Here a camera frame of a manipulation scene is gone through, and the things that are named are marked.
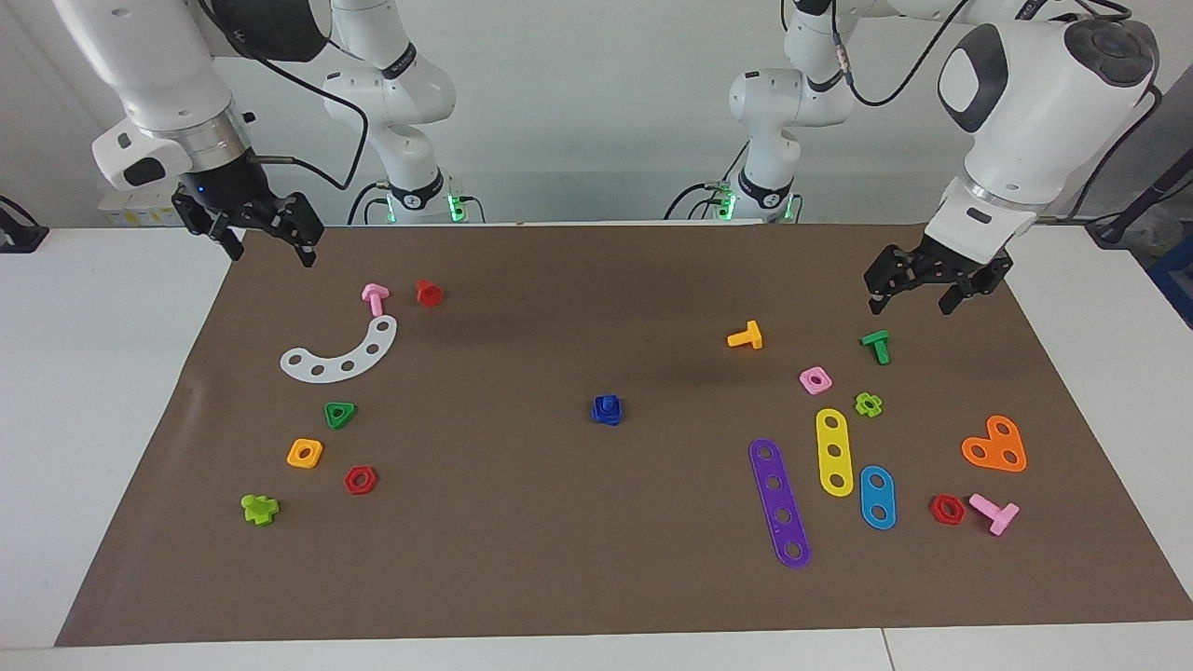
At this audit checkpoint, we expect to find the orange three-hole angled plate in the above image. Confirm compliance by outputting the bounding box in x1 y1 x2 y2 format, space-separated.
961 415 1028 473

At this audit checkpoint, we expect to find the white curved five-hole strip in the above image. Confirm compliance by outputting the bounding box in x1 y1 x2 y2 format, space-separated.
280 315 399 384

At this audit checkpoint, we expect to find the blue box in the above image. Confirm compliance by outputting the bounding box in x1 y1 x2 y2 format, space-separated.
1145 233 1193 329

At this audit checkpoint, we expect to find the black table clamp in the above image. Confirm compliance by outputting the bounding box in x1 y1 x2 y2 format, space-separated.
0 196 49 254

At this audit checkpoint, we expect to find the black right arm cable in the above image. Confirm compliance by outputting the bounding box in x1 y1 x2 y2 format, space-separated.
247 47 370 192

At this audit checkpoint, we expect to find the black base cable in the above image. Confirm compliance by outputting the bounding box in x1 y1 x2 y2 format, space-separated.
348 180 392 226
664 177 747 222

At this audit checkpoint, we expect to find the black stand pole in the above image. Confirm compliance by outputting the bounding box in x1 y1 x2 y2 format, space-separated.
1086 149 1193 248

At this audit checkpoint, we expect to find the brown table mat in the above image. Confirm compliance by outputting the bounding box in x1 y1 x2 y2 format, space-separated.
54 222 1193 647

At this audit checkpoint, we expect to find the pale yellow box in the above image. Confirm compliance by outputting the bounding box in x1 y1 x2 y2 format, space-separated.
98 191 183 229

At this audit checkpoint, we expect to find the blue two-hole plastic strip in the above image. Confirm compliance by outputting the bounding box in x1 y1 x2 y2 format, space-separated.
859 465 898 531

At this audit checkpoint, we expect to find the purple four-hole plastic strip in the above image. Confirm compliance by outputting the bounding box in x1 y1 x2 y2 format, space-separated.
748 438 812 569

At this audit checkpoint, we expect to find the yellow three-hole plastic strip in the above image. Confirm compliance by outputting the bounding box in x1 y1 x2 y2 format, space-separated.
816 408 855 498

